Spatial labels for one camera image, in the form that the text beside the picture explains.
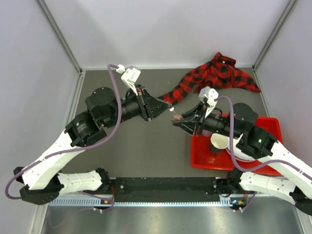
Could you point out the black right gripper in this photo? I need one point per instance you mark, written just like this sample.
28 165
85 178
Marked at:
198 112

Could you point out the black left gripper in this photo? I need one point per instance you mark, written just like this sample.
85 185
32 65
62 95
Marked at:
150 107

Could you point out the glitter nail polish bottle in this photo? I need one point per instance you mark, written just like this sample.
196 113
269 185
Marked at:
177 117

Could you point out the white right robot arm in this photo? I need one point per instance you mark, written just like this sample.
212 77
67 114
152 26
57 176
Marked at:
262 164

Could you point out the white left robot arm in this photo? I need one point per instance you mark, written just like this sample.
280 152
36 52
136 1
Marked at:
43 180

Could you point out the lavender plastic cup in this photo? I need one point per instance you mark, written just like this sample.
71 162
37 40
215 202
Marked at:
206 133

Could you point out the white paper cup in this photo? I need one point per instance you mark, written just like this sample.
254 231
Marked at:
218 143

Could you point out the red plastic tray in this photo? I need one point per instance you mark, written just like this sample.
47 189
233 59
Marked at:
201 157

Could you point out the red black plaid shirt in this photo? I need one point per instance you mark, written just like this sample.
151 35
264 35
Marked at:
219 73

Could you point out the white plate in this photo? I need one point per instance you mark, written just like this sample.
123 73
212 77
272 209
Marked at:
239 155

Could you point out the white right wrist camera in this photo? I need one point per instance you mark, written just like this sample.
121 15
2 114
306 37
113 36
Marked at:
208 97

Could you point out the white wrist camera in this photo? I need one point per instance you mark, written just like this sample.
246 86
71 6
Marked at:
208 97
129 76

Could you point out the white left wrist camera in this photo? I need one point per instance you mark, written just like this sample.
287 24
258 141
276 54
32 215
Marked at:
129 76

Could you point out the white slotted cable duct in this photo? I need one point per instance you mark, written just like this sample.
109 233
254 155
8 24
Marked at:
90 201

